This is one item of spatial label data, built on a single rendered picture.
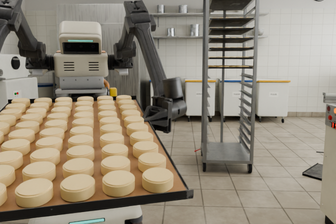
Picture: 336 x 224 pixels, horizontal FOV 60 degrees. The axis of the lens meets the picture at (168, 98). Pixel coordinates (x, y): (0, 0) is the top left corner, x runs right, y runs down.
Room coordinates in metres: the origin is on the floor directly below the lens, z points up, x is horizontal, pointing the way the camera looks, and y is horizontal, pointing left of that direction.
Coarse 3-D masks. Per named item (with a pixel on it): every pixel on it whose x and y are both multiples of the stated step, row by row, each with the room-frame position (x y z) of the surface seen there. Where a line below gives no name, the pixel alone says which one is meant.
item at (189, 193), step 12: (132, 96) 0.99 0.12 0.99; (168, 156) 0.56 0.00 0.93; (168, 192) 0.41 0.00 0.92; (180, 192) 0.41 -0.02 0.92; (192, 192) 0.42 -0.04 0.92; (60, 204) 0.37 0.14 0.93; (72, 204) 0.37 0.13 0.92; (84, 204) 0.38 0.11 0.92; (96, 204) 0.38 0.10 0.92; (108, 204) 0.39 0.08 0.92; (120, 204) 0.39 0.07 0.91; (132, 204) 0.40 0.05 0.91; (0, 216) 0.35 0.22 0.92; (12, 216) 0.36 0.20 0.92; (24, 216) 0.36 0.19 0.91; (36, 216) 0.36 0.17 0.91
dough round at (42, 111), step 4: (32, 108) 0.78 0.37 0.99; (36, 108) 0.78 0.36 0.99; (40, 108) 0.78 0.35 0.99; (44, 108) 0.78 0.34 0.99; (28, 112) 0.75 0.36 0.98; (32, 112) 0.74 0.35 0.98; (36, 112) 0.75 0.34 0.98; (40, 112) 0.75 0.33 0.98; (44, 112) 0.76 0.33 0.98; (44, 116) 0.76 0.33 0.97
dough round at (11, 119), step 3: (6, 114) 0.72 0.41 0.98; (9, 114) 0.72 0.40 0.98; (0, 117) 0.70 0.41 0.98; (3, 117) 0.70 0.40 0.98; (6, 117) 0.70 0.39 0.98; (9, 117) 0.70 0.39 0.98; (12, 117) 0.70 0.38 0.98; (15, 117) 0.71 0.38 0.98; (0, 120) 0.68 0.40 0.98; (3, 120) 0.68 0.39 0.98; (6, 120) 0.68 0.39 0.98; (9, 120) 0.69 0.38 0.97; (12, 120) 0.69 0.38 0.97; (15, 120) 0.71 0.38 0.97; (9, 123) 0.69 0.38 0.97; (12, 123) 0.69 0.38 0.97; (15, 123) 0.71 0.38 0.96; (9, 126) 0.69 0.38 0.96
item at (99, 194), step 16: (48, 112) 0.81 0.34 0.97; (96, 112) 0.83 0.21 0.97; (96, 128) 0.70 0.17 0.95; (0, 144) 0.59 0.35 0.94; (32, 144) 0.59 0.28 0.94; (64, 144) 0.60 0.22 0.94; (96, 144) 0.60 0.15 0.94; (128, 144) 0.61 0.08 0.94; (64, 160) 0.52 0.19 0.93; (96, 160) 0.53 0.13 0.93; (16, 176) 0.46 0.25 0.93; (96, 176) 0.47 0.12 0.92; (176, 176) 0.48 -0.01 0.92; (96, 192) 0.42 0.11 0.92; (144, 192) 0.43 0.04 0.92; (0, 208) 0.38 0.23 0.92; (16, 208) 0.38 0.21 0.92
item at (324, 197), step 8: (328, 128) 1.87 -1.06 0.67; (328, 136) 1.86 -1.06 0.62; (328, 144) 1.86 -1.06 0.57; (328, 152) 1.85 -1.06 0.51; (328, 160) 1.84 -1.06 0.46; (328, 168) 1.84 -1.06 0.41; (328, 176) 1.83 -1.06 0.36; (328, 184) 1.82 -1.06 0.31; (328, 192) 1.82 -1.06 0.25; (320, 200) 1.91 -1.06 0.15; (328, 200) 1.81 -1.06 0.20; (320, 208) 1.90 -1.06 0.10; (328, 208) 1.80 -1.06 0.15; (328, 216) 1.80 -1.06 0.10
